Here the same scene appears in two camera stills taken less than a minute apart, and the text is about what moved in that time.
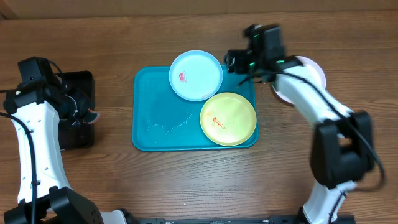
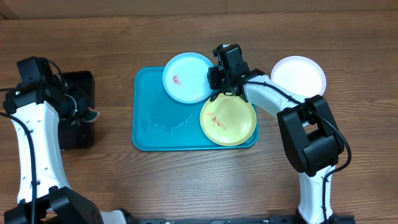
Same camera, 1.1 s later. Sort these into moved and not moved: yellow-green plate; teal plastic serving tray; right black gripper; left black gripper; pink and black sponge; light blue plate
Moved: light blue plate; right black gripper
Not moved: yellow-green plate; pink and black sponge; left black gripper; teal plastic serving tray
